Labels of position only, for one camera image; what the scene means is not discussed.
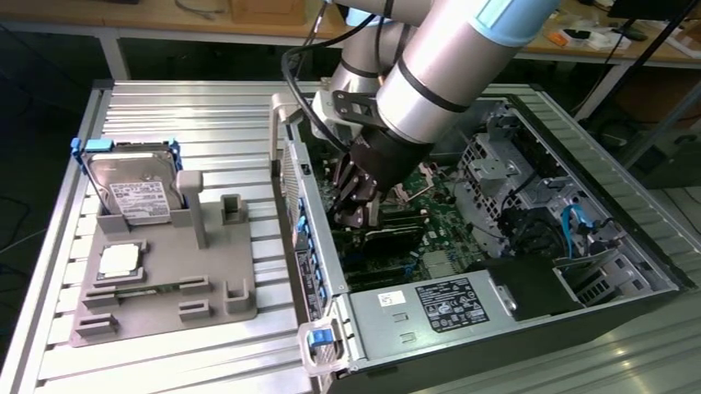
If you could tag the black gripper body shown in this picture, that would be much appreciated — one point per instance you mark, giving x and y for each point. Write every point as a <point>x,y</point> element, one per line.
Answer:
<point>391,160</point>

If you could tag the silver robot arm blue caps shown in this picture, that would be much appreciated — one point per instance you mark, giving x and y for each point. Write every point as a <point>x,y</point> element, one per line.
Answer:
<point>438,74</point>

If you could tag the black RAM stick with label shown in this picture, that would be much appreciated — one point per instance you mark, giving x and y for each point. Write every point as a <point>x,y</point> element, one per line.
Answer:
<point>402,217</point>

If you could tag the metal socket cover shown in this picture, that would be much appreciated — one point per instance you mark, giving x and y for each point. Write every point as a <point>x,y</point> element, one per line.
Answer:
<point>422,180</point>

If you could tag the green motherboard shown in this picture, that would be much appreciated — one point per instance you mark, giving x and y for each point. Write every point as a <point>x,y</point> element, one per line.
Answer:
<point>441,221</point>

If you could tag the black expansion slot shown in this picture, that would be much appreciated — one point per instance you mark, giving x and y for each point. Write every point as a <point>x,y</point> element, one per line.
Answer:
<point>381,280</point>
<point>378,268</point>

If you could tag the metal disk bay cage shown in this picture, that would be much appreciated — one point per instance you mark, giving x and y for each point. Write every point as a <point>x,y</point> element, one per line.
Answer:
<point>490,172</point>

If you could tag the silver chipset heatsink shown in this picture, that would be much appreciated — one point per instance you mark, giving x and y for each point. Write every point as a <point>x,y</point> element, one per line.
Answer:
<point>441,262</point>

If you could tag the silver power supply with label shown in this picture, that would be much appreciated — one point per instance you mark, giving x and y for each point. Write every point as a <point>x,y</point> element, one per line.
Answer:
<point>383,324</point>

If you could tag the blue case latch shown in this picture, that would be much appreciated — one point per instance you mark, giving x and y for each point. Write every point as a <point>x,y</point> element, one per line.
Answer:
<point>318,337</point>

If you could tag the grey parts rack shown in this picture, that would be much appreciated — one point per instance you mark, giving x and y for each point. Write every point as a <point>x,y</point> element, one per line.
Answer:
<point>164,262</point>

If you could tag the hard disk in blue caddy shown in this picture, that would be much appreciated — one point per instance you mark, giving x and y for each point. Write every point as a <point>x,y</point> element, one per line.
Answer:
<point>131,184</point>

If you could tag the orange small object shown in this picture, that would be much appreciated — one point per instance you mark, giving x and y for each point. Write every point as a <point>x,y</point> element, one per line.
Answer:
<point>557,38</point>

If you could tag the silver CPU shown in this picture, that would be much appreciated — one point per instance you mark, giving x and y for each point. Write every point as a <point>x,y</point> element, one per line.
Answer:
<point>119,262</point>

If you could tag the green RAM stick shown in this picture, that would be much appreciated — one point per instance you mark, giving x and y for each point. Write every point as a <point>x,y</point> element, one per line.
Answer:
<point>139,290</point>

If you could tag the open black PC case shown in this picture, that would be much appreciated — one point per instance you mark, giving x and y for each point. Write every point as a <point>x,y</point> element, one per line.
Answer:
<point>547,349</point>

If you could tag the white and black device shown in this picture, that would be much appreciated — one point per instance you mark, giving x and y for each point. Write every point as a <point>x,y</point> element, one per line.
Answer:
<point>597,40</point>

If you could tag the black box on floor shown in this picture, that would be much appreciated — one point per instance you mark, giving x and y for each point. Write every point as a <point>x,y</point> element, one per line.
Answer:
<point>673,164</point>

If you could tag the black slanted pole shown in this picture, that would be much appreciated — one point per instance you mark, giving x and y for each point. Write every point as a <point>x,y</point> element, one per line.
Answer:
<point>652,45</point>

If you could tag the cluttered wooden desk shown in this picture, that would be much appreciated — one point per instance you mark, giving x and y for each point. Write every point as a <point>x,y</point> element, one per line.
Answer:
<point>657,51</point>

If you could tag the long wooden desk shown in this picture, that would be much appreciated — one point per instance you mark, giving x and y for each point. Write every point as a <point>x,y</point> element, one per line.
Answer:
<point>136,20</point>

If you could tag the black monitor with stand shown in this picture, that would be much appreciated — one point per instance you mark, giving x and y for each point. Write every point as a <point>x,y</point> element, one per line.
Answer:
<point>657,8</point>

